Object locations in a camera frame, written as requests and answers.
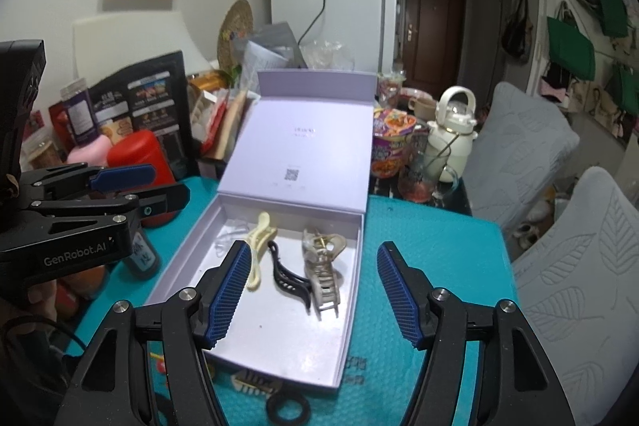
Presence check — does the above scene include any black hair tie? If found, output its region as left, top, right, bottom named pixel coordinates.
left=266, top=393, right=310, bottom=424

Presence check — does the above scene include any instant noodle cup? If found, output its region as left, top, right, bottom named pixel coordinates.
left=370, top=107, right=417, bottom=180

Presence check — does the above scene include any teal bubble mat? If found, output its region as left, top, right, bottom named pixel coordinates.
left=75, top=176, right=520, bottom=426

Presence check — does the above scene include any toothed metal hair clip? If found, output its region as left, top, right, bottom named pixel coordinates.
left=232, top=369, right=280, bottom=394

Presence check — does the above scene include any brown door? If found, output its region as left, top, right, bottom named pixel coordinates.
left=404, top=0, right=467, bottom=90

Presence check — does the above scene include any grey plastic bag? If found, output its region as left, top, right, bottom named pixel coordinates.
left=247, top=23, right=308, bottom=70

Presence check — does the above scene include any red canister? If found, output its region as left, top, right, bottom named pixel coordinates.
left=106, top=130, right=178, bottom=227

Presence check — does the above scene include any black power cable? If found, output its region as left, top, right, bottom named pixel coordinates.
left=298, top=0, right=340, bottom=45

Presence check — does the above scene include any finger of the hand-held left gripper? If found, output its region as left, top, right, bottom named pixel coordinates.
left=30, top=164, right=155, bottom=200
left=32, top=184, right=191, bottom=232

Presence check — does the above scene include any glass mug with spoon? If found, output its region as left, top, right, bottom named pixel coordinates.
left=398, top=141, right=459, bottom=203

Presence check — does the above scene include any beige mug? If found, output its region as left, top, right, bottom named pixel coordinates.
left=408, top=89, right=440, bottom=120

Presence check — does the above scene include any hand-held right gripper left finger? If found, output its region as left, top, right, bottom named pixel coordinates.
left=52, top=240, right=253, bottom=426

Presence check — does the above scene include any clear snack cup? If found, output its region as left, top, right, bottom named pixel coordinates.
left=377, top=71, right=407, bottom=107

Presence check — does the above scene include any white kettle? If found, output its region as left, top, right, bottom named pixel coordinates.
left=427, top=87, right=478, bottom=184

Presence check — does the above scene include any small clear hair clip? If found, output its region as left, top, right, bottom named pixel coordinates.
left=217, top=219, right=250, bottom=257

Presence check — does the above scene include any lavender gift box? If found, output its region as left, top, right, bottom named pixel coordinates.
left=145, top=69, right=377, bottom=394

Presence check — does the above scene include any pink bottle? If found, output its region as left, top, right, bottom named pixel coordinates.
left=66, top=137, right=113, bottom=167

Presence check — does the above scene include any black banana hair clip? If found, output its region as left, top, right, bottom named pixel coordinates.
left=267, top=240, right=313, bottom=309

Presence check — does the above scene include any beige claw clip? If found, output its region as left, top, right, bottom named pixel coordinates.
left=302, top=229, right=345, bottom=319

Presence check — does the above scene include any grey leaf pattern cushion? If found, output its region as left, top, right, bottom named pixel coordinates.
left=512, top=166, right=639, bottom=426
left=469, top=81, right=581, bottom=232

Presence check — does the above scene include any green tote bag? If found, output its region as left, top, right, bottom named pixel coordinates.
left=546, top=17, right=596, bottom=81
left=619, top=64, right=639, bottom=117
left=589, top=0, right=629, bottom=38

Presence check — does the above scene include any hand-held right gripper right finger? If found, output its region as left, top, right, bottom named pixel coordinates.
left=376, top=240, right=575, bottom=426

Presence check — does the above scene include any person's left hand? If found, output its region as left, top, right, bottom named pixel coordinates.
left=22, top=276, right=60, bottom=322

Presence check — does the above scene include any cream hair clip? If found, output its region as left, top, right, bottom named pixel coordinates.
left=247, top=212, right=278, bottom=291

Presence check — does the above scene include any stack of snack packages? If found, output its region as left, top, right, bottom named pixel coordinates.
left=187, top=71, right=260, bottom=162

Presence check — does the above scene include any woven straw fan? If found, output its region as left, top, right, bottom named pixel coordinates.
left=217, top=0, right=254, bottom=72

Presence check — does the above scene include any dark spice jar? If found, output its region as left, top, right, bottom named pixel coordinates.
left=61, top=77, right=99, bottom=146

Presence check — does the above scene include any white fridge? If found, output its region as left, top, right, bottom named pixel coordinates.
left=270, top=0, right=399, bottom=75

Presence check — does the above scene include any black handbag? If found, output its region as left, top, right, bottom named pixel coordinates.
left=500, top=0, right=532, bottom=60

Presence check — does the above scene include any black snack bag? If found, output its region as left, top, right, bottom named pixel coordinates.
left=90, top=51, right=193, bottom=180

